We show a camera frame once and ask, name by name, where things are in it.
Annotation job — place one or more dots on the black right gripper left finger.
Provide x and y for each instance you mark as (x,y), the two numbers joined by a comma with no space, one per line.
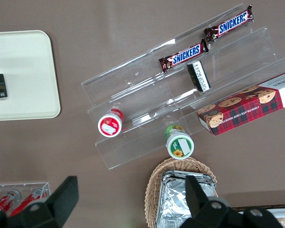
(54,204)

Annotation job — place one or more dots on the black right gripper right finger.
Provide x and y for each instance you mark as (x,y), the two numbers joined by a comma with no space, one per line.
(204,211)

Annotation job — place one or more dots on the aluminium foil tray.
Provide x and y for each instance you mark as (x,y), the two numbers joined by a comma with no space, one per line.
(173,202)

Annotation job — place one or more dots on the oval tan wicker basket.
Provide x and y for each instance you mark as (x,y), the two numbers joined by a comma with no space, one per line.
(154,180)

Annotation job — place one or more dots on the cream plastic tray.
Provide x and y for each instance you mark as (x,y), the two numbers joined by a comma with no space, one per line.
(26,59)

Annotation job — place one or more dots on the clear acrylic can box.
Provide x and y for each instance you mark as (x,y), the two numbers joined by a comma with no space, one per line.
(44,185)

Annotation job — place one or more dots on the red cola can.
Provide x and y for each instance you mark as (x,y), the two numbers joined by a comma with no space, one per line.
(29,198)
(4,202)

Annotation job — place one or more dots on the green-lidded yogurt cup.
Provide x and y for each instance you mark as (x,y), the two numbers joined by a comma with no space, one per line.
(179,146)

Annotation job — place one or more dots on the red-lidded yogurt cup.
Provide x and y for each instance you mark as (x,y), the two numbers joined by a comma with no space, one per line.
(109,126)

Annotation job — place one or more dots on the red tartan shortbread box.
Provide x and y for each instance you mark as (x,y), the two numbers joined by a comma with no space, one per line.
(240,111)

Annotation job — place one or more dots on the clear acrylic tiered stand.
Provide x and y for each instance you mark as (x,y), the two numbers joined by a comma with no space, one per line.
(137,99)

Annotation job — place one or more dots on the black and white snack pack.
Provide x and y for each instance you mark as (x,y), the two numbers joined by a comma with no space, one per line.
(198,76)

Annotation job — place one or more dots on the Snickers chocolate bar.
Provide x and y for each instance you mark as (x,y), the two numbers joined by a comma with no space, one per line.
(230,23)
(185,55)

